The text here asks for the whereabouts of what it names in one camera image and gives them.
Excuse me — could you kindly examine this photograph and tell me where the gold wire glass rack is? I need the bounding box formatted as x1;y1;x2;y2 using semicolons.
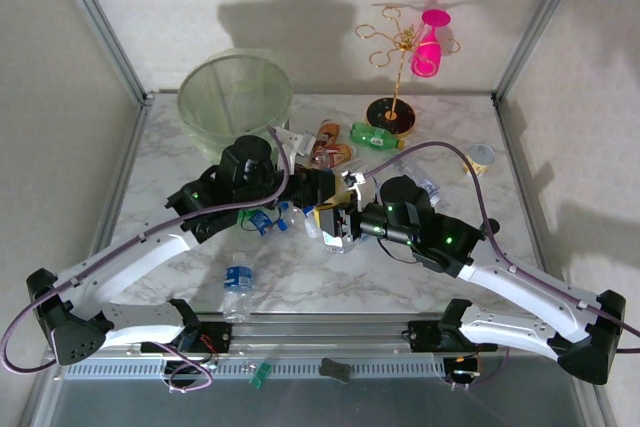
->
354;5;462;141

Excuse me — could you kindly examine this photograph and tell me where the blue tinted clear bottle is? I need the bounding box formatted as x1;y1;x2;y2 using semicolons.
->
319;231;364;256

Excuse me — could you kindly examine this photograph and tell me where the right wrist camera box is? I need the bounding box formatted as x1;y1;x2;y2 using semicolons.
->
341;169;377;199

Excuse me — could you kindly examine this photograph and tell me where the small black bracket piece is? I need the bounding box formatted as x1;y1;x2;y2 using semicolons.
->
319;357;352;384

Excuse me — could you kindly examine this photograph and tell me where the aluminium frame post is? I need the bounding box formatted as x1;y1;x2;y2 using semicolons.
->
492;0;592;104
47;0;154;106

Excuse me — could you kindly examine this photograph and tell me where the large clear plastic bottle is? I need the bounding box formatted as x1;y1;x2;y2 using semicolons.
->
392;156;444;206

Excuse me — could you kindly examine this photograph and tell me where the yellow tin can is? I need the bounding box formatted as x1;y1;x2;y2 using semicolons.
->
467;143;496;177

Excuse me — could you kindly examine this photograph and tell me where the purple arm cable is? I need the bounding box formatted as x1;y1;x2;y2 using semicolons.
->
0;126;294;393
362;140;640;393

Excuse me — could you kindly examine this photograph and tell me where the pink wine glass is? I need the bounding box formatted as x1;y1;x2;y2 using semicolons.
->
410;9;451;78

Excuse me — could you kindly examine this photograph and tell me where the aluminium side rail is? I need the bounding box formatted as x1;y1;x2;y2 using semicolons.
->
492;94;551;268
92;99;154;253

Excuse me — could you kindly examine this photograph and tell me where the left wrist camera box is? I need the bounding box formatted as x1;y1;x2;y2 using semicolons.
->
276;127;315;159

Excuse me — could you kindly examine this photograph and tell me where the green plastic soda bottle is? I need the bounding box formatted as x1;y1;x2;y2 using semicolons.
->
348;121;407;151

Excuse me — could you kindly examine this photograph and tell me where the brown Nescafe coffee bottle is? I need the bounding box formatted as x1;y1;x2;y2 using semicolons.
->
312;120;342;148

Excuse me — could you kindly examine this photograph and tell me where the thin black right gripper cable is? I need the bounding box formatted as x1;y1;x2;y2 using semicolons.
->
377;236;421;266

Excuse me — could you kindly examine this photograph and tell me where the aluminium mounting rail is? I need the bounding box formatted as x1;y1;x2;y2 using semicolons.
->
42;314;596;361

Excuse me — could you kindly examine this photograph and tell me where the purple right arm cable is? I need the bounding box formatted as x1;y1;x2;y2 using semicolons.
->
362;140;640;393

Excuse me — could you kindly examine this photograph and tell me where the small green clip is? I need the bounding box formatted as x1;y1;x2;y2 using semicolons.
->
248;360;274;391

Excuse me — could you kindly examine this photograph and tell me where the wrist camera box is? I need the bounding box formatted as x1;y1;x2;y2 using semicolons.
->
276;127;315;159
341;169;377;199

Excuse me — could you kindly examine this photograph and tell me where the pale green bin liner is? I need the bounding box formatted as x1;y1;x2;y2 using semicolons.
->
178;46;296;166

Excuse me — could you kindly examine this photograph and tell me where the perforated metal cable tray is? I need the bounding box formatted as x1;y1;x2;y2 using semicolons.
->
59;359;449;381

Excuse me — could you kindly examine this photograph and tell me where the orange milk tea bottle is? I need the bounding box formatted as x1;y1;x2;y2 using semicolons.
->
307;142;357;171

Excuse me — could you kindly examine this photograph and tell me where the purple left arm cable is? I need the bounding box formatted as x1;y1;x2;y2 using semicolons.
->
0;126;294;393

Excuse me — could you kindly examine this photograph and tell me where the clear bottle blue label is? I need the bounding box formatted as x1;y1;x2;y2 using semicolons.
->
242;209;281;239
221;250;256;324
277;200;307;234

